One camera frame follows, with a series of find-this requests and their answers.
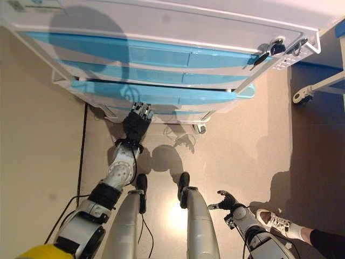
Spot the right silver robot leg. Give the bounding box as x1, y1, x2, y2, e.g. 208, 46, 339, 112
177, 172, 220, 259

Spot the cart lock with black key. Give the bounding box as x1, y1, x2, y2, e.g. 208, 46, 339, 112
252, 36, 287, 67

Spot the white medical cart body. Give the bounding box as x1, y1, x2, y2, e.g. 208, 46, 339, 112
0, 0, 322, 127

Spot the white perforated cart basket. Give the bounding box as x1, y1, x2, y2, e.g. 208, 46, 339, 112
271, 51, 299, 71

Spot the blue-front cart drawer below label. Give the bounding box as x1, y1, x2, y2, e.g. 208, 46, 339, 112
23, 31, 270, 71

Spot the silver robot leg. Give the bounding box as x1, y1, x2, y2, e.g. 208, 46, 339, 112
109, 174, 149, 259
177, 172, 220, 259

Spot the black leg cable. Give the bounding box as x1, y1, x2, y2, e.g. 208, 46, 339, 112
139, 212, 156, 259

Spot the cart lock with key ring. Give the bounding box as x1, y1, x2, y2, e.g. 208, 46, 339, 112
292, 37, 309, 54

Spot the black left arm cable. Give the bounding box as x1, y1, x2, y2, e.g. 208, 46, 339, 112
44, 147, 139, 245

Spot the person's leg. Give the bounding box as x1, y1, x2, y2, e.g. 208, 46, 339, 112
298, 226, 345, 259

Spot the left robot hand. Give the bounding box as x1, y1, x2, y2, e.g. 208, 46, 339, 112
121, 101, 155, 148

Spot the yellow robot shoulder cover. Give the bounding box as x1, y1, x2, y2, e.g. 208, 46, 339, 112
15, 243, 78, 259

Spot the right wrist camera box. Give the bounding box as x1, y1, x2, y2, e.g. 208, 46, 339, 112
223, 213, 236, 230

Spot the left silver robot leg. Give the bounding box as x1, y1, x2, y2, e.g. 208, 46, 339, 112
109, 174, 149, 259

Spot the white cart side bracket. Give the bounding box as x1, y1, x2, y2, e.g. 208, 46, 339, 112
51, 69, 72, 87

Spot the large blue-front cart drawer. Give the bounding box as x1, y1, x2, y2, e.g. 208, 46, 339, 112
68, 80, 239, 108

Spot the cart label sticker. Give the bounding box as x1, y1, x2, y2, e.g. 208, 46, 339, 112
5, 0, 72, 17

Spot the cart caster wheel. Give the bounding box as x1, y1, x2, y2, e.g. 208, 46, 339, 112
194, 122, 208, 135

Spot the narrow blue-front cart drawer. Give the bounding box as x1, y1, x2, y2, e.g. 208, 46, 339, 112
58, 59, 250, 86

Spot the white sneaker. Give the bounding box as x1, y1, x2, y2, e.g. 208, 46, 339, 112
255, 208, 304, 240

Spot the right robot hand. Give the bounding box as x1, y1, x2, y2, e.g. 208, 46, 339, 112
208, 189, 243, 213

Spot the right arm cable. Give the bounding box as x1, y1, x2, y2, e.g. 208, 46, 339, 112
242, 234, 253, 259

